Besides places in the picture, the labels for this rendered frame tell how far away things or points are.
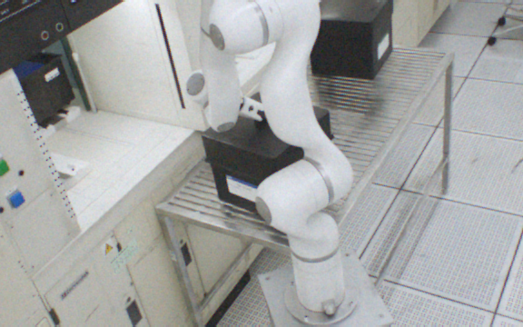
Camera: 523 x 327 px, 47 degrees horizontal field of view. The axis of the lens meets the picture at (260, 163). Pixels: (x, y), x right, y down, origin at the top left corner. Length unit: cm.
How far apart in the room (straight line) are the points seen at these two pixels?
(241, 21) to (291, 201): 39
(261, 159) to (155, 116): 65
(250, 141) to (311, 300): 50
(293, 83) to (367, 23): 121
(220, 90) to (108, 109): 98
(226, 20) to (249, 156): 66
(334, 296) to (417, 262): 125
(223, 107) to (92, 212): 61
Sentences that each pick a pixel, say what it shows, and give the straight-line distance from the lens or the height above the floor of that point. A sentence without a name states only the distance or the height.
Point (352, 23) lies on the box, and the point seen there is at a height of 100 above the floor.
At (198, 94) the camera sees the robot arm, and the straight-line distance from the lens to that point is 154.
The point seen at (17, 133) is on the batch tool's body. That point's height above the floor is 125.
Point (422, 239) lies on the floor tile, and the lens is 285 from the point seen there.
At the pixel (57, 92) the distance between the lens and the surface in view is 235.
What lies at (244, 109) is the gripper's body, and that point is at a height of 113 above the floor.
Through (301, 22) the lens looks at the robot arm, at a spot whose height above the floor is 150.
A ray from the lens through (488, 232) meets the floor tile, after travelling 291.
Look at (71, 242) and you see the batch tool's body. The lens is 182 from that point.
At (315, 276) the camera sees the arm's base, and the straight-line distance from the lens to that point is 146.
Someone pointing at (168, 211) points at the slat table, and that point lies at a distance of 197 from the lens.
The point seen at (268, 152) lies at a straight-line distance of 168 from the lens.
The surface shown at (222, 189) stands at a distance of 191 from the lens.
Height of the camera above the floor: 196
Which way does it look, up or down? 35 degrees down
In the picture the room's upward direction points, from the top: 10 degrees counter-clockwise
